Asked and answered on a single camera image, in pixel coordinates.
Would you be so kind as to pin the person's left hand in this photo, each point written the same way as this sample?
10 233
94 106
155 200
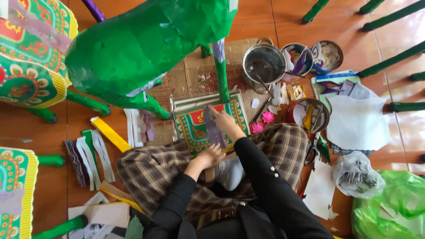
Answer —
206 158

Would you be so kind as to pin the person's right hand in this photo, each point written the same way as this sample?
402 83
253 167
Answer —
227 124

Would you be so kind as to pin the person's left fingers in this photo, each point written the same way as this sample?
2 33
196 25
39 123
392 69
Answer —
219 153

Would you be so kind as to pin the purple paper strip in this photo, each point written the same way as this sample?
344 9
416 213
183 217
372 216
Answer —
212 131

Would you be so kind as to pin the person's grey sock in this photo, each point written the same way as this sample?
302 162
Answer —
230 172

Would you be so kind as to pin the stack of patterned paper sheets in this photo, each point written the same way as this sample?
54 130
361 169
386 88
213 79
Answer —
191 127

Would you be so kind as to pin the pink paper flower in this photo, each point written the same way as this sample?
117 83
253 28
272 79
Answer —
268 117
257 127

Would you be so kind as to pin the thin dark stick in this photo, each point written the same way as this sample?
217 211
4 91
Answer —
260 111

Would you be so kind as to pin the person's plaid trousers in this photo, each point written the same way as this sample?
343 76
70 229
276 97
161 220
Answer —
149 169

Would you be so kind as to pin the glue brush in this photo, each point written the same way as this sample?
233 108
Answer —
264 85

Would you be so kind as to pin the brown cardboard sheet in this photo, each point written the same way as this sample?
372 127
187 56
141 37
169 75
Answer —
196 74

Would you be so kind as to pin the white fringed paper cutouts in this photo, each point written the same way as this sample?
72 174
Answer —
280 94

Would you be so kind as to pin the white and purple fringed strips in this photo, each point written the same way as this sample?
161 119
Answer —
137 127

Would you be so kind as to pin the black scissors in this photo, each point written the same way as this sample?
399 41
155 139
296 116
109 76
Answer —
312 152

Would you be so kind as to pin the red tin of paper scraps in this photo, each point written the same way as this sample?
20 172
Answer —
308 116

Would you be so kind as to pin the metal glue pot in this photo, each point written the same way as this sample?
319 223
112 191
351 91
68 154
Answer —
264 61

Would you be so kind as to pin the green paper cone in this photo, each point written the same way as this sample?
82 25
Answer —
323 149

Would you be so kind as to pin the white paper sheets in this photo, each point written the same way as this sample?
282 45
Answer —
318 189

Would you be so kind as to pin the yellow paper strip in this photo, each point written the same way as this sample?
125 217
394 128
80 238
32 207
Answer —
111 134

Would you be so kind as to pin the grey tin of paper scraps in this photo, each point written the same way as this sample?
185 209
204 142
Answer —
296 59

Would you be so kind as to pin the plain green paper horse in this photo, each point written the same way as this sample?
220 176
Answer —
142 49

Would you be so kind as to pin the pale sheet with purple cutouts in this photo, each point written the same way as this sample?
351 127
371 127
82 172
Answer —
332 87

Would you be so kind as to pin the pile of fringed paper strips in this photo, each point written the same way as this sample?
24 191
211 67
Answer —
88 159

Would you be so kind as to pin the heap of cardboard and paper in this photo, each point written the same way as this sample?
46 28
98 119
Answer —
103 215

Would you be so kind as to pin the clear bag of paper cutouts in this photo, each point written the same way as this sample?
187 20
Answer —
357 176

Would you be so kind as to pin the large white paper sheet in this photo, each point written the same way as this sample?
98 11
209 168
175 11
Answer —
357 122

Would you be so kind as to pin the blue tin of white cutouts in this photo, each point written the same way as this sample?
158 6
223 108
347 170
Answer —
327 56

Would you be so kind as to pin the green plastic bag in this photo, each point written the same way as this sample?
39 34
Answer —
388 209

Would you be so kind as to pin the purple stick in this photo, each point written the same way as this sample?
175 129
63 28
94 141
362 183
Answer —
94 10

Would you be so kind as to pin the row of green horse legs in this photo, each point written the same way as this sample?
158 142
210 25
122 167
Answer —
391 59

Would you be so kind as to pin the patterned green paper horse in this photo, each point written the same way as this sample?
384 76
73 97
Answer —
16 196
31 63

